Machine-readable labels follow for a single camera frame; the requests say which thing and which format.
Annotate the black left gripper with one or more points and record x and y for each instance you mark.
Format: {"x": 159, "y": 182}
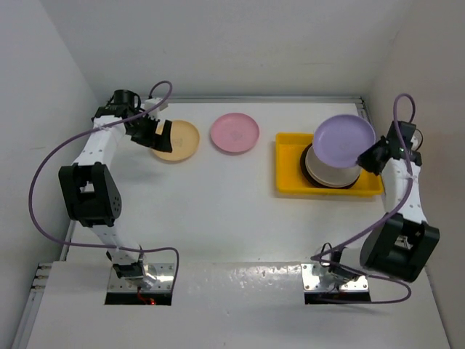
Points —
{"x": 147, "y": 141}

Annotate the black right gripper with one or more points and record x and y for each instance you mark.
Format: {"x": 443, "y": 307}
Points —
{"x": 364, "y": 159}

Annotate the purple plate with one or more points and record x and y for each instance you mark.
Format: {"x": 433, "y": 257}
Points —
{"x": 339, "y": 140}

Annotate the cream white plate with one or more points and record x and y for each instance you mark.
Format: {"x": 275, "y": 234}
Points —
{"x": 328, "y": 176}

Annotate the metal rimmed plate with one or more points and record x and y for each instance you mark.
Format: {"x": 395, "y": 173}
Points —
{"x": 307, "y": 177}

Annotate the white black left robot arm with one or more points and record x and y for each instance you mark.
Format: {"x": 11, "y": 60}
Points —
{"x": 91, "y": 195}

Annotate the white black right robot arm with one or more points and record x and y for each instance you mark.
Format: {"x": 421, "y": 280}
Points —
{"x": 401, "y": 244}

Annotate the yellow plastic bin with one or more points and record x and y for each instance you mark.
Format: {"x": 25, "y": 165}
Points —
{"x": 289, "y": 180}

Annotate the orange plate far left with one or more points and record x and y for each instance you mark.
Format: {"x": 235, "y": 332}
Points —
{"x": 185, "y": 139}

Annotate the pink plate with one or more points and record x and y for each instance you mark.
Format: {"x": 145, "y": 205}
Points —
{"x": 235, "y": 133}

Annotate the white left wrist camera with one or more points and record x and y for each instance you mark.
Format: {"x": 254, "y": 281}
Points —
{"x": 153, "y": 107}

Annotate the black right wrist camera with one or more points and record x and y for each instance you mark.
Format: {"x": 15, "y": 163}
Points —
{"x": 417, "y": 140}

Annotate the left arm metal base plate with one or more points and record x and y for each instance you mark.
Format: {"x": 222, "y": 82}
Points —
{"x": 158, "y": 278}

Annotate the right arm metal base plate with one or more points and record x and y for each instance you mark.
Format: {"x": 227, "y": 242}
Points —
{"x": 317, "y": 279}

